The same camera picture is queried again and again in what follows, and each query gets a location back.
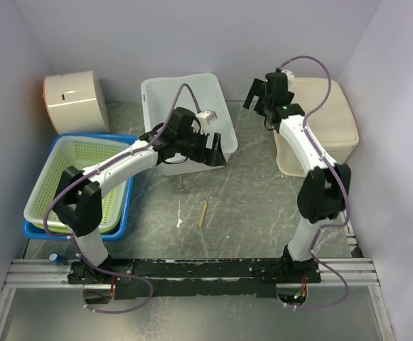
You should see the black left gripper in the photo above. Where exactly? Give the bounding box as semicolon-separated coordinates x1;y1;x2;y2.
178;128;227;168

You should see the beige perforated laundry basket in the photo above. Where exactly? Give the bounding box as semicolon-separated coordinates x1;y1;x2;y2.
273;77;359;177

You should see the large white plastic tub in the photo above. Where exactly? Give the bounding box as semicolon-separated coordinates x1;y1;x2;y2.
141;73;238;160

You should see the green plastic tray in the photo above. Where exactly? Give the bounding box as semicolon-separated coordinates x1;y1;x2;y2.
23;169;133;234

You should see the white perforated basket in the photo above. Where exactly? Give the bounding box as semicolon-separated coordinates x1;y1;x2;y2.
23;136;132;230

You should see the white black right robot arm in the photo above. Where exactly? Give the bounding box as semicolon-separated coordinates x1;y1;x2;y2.
242;70;351;283

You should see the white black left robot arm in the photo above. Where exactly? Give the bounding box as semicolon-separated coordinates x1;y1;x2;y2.
48;107;227;283

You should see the cream cylindrical container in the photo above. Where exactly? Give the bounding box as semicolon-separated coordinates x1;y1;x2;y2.
43;70;109;134

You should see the small wooden stick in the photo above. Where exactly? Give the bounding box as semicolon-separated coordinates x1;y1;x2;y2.
198;201;208;228

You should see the black base bar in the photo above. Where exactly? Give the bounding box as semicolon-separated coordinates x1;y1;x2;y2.
68;256;321;300

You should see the small blue white bottle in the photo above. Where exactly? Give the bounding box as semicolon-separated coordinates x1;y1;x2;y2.
48;253;65;266

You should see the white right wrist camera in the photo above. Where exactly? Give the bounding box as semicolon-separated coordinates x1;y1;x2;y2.
281;69;295;88

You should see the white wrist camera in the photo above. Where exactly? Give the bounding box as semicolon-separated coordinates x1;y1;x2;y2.
281;69;295;88
193;110;217;134

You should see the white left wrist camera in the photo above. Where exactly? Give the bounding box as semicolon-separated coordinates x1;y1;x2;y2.
193;110;217;134

